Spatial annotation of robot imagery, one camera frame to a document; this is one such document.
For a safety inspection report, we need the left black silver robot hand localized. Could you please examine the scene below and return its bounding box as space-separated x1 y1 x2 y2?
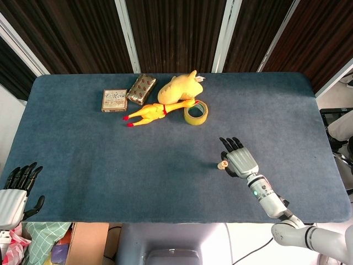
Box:
0 162 46 230

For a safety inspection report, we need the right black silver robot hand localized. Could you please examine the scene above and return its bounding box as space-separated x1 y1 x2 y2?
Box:
219 136 259 179

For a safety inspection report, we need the pink plastic bag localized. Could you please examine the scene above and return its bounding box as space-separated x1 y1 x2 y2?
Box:
0 224 33 265

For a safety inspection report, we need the green grid pattern cloth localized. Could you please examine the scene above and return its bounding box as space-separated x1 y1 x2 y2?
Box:
22 221 71 265

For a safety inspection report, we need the yellow packing tape roll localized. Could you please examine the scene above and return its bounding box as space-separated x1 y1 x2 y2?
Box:
184 100 210 126

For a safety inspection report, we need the purple bag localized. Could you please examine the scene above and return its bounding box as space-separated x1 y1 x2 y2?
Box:
51 242 69 265

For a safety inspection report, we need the brown cardboard box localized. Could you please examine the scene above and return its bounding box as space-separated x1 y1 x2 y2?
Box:
65 222 110 265

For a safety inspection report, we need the dark person's shoe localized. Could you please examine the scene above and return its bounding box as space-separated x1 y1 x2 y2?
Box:
328 132 349 152

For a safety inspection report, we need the yellow plush toy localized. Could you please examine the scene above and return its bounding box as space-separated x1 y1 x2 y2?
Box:
157 70 207 103

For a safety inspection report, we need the grey robot torso base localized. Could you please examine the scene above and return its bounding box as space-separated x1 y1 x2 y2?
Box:
115 222 235 265

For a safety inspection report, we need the blue felt table cloth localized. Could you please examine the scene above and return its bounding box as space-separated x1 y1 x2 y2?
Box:
0 72 350 224

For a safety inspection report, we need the yellow rubber chicken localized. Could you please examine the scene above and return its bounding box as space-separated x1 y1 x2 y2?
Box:
122 98 200 128

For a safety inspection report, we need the person's light trouser leg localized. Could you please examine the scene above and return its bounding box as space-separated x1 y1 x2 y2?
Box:
329 111 353 142

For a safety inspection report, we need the brown foil packet red print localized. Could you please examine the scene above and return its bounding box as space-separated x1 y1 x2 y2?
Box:
126 73 157 106

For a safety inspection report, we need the brown printed card box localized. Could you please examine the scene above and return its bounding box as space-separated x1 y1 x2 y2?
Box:
101 88 129 113

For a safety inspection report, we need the black cable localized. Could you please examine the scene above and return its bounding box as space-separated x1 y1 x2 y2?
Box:
231 237 274 265

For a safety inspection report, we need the white partition post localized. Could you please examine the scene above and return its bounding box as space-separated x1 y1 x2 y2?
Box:
114 0 142 74
211 0 244 74
314 56 353 99
257 0 301 73
0 12 51 76

